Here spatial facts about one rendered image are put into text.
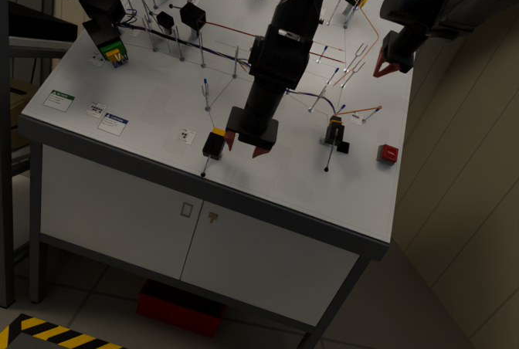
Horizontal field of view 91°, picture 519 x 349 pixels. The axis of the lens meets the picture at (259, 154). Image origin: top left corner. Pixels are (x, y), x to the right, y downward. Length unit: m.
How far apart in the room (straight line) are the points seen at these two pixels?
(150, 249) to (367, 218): 0.76
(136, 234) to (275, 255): 0.50
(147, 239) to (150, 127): 0.41
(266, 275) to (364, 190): 0.46
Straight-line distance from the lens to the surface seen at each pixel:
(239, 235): 0.91
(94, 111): 0.94
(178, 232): 0.96
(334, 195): 0.85
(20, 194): 1.77
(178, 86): 0.92
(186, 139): 0.83
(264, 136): 0.50
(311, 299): 1.09
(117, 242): 1.11
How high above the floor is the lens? 1.25
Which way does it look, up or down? 20 degrees down
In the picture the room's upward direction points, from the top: 20 degrees clockwise
